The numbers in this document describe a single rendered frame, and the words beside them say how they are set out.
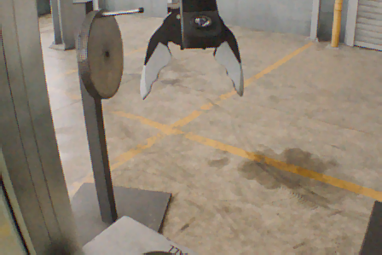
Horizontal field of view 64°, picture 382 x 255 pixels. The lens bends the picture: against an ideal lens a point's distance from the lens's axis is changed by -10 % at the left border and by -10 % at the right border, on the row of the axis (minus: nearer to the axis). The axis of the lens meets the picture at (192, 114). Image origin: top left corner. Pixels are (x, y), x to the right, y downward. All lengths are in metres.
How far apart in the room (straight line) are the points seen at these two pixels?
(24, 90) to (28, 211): 0.09
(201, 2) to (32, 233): 0.32
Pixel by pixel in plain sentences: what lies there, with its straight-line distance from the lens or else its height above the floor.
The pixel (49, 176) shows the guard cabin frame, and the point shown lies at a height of 0.97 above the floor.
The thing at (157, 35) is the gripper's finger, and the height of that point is 1.01.
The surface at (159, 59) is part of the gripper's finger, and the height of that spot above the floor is 0.98.
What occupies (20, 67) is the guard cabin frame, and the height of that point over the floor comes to 1.05.
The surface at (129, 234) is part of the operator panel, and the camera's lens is 0.30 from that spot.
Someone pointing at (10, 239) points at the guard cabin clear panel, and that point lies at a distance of 0.29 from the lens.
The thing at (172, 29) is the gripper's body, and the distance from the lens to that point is 0.47.
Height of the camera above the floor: 1.10
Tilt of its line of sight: 25 degrees down
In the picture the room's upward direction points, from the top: straight up
